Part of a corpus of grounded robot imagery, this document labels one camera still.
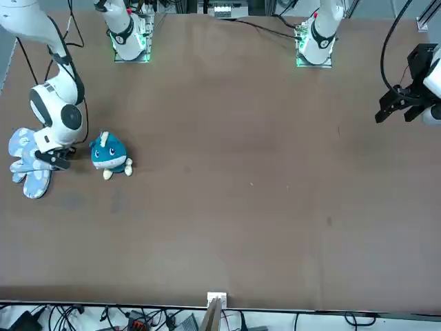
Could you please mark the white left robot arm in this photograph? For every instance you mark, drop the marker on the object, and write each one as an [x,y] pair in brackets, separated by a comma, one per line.
[324,24]

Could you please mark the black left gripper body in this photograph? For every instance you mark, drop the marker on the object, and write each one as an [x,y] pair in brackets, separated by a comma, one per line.
[420,65]

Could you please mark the black device orange plugs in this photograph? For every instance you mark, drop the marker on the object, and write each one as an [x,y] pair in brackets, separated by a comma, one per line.
[139,324]

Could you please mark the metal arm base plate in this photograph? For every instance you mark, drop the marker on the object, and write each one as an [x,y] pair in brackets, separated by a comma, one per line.
[146,45]
[299,51]

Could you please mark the black box power adapter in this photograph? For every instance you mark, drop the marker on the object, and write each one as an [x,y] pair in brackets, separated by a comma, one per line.
[25,322]

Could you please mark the aluminium camera post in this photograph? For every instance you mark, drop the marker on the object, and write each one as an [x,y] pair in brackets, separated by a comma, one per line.
[211,317]

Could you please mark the small blue plush doll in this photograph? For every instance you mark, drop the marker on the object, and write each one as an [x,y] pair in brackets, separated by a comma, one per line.
[108,153]

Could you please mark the white post bracket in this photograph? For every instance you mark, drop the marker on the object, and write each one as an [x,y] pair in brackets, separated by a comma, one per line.
[222,297]

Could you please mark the aluminium frame rail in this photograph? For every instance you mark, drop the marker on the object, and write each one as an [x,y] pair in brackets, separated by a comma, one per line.
[425,17]

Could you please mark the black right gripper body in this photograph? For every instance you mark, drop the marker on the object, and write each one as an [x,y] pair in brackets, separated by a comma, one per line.
[65,149]

